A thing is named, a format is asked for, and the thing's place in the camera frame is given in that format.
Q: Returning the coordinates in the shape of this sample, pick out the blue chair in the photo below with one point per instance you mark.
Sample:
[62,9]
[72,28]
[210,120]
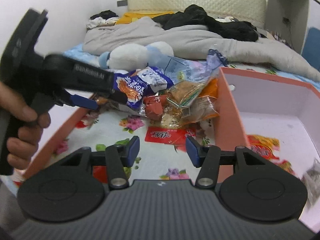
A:
[312,45]

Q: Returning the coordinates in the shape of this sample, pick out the clear blue plastic bag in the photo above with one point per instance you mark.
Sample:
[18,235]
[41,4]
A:
[185,67]

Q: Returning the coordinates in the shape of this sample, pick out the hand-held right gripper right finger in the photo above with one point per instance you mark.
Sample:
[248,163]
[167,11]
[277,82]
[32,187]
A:
[193,152]

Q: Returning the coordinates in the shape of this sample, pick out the pile of snack packets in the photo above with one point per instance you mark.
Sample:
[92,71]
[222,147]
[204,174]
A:
[190,97]

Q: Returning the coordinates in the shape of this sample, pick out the grey foil snack packet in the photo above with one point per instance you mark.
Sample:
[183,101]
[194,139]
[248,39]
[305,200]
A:
[311,180]

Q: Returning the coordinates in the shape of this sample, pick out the blue white noodle packet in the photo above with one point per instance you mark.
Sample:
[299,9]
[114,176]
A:
[140,85]

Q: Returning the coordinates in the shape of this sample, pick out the crumpled lilac plastic wrapper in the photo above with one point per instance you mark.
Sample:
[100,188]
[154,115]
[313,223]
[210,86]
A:
[216,57]

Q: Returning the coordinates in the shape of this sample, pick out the white blue plush toy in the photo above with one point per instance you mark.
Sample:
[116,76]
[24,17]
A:
[130,55]

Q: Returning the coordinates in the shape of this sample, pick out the grey white plush toy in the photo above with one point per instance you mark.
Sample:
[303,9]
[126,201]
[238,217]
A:
[227,19]

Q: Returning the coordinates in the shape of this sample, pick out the pink cardboard box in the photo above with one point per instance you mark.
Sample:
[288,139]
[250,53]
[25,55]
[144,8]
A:
[262,97]

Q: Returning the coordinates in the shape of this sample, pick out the cream padded headboard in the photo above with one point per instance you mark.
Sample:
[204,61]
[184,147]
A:
[225,2]

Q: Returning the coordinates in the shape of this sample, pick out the black jacket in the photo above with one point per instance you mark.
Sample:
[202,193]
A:
[225,27]

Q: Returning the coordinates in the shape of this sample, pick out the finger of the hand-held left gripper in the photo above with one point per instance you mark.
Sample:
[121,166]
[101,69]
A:
[118,98]
[85,102]

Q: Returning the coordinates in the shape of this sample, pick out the yellow pillow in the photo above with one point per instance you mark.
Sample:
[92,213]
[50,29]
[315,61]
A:
[132,17]

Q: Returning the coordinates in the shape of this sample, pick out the grey wall switch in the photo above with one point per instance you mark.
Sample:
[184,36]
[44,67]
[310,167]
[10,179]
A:
[122,3]

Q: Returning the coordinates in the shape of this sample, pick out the red orange snack packet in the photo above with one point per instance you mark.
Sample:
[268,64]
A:
[262,147]

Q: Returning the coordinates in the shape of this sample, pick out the row of small bottles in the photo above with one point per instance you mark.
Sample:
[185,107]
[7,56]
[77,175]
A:
[281,38]

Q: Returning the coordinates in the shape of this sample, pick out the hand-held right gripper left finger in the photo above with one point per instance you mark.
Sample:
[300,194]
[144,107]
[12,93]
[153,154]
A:
[133,152]

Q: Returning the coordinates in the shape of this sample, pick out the heap of dark white clothes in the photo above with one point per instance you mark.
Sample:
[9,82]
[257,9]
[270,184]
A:
[102,17]

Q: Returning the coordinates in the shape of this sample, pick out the black wall socket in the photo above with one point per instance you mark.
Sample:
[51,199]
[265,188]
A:
[285,20]

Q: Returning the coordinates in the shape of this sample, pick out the person's left hand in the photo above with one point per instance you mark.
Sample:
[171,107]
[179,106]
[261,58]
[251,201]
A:
[22,112]

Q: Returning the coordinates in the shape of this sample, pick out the grey duvet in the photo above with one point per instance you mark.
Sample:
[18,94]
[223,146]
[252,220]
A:
[187,42]

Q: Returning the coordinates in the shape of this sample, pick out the pink box lid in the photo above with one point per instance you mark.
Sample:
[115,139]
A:
[57,140]

